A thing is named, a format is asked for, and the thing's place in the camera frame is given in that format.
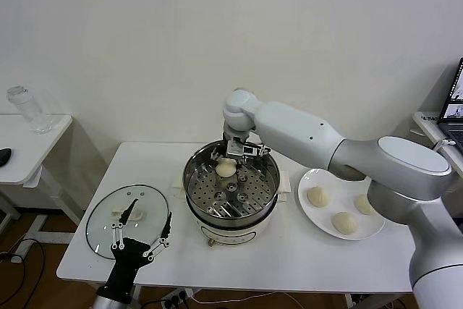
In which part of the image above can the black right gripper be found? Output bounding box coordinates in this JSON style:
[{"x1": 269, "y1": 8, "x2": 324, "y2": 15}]
[{"x1": 211, "y1": 131, "x2": 272, "y2": 162}]

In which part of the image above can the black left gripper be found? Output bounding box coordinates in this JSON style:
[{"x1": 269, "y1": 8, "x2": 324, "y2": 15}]
[{"x1": 95, "y1": 198, "x2": 173, "y2": 303}]

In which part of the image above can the white steamed baozi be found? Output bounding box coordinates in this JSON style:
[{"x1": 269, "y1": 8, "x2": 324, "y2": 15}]
[
  {"x1": 331, "y1": 211, "x2": 360, "y2": 236},
  {"x1": 306, "y1": 185, "x2": 331, "y2": 209},
  {"x1": 354, "y1": 194, "x2": 375, "y2": 216},
  {"x1": 215, "y1": 158, "x2": 237, "y2": 179}
]

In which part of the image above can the round glass pot lid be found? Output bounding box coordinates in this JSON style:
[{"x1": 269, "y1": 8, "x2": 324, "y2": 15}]
[{"x1": 85, "y1": 185, "x2": 171, "y2": 261}]

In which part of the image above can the white power strip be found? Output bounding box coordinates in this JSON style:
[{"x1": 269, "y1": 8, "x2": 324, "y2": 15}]
[{"x1": 158, "y1": 287, "x2": 195, "y2": 308}]

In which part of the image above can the white electric cooking pot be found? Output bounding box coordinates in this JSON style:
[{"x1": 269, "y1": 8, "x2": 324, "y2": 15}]
[{"x1": 170, "y1": 169, "x2": 292, "y2": 248}]

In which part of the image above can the round white plate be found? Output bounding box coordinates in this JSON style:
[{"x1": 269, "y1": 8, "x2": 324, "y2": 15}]
[{"x1": 297, "y1": 167, "x2": 386, "y2": 241}]

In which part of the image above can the white side table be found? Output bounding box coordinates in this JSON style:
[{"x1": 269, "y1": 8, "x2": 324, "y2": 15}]
[{"x1": 0, "y1": 114, "x2": 85, "y2": 248}]

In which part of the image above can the clear plastic water bottle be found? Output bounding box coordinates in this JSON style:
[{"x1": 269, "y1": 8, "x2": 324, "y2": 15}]
[{"x1": 6, "y1": 86, "x2": 51, "y2": 135}]

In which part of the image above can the white desk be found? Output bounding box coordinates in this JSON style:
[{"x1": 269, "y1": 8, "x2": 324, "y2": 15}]
[{"x1": 412, "y1": 111, "x2": 463, "y2": 179}]

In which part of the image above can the open black laptop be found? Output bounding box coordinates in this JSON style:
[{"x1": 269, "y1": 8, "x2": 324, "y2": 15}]
[{"x1": 436, "y1": 57, "x2": 463, "y2": 153}]

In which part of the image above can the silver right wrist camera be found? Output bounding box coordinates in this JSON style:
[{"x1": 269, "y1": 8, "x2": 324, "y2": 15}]
[{"x1": 226, "y1": 141, "x2": 245, "y2": 158}]

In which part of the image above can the black floor cable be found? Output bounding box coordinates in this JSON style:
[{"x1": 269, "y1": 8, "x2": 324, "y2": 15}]
[{"x1": 0, "y1": 238, "x2": 46, "y2": 309}]

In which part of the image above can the white charging cable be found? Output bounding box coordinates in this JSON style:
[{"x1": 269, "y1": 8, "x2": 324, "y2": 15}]
[{"x1": 432, "y1": 137, "x2": 456, "y2": 153}]

